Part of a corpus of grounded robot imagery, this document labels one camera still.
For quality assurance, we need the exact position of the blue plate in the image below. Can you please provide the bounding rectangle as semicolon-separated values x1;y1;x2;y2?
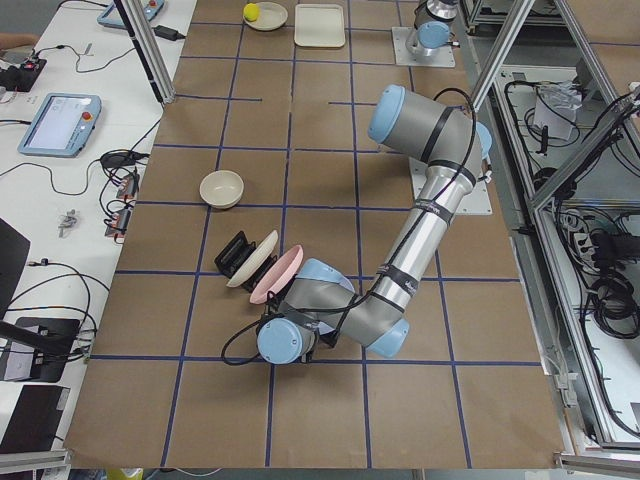
314;272;356;337

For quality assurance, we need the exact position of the pink plate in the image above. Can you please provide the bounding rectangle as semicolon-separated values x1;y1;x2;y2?
249;244;304;304

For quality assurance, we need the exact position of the cream plate in rack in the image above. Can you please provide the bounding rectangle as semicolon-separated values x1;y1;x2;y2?
226;230;278;288

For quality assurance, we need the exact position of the white shallow plate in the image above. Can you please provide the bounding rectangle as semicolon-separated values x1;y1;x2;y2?
244;1;288;31

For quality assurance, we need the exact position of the black dish rack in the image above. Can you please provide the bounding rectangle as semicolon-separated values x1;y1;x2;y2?
214;231;298;309

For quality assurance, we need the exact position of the cream bowl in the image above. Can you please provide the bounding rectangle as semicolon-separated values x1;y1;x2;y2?
199;170;244;210

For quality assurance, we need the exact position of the white rectangular tray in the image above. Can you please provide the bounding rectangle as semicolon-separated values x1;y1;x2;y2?
294;4;346;48

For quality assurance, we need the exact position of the yellow lemon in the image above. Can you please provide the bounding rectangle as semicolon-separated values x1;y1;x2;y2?
243;3;260;23

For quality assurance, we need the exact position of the black power adapter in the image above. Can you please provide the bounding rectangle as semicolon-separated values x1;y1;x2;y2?
153;25;186;41

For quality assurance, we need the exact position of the near blue teach pendant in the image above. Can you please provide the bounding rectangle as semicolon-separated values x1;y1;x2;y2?
17;93;102;158

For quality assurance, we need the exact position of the blue teach pendant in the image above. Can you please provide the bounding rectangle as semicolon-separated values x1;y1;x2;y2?
96;0;169;29
17;93;102;158

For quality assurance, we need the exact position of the far blue teach pendant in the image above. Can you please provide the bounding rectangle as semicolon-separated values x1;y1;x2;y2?
96;0;169;29

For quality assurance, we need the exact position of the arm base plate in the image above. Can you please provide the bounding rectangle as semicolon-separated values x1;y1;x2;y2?
408;158;493;216
392;27;455;68

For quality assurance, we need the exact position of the aluminium frame post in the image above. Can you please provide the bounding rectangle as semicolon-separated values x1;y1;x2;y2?
114;0;176;105

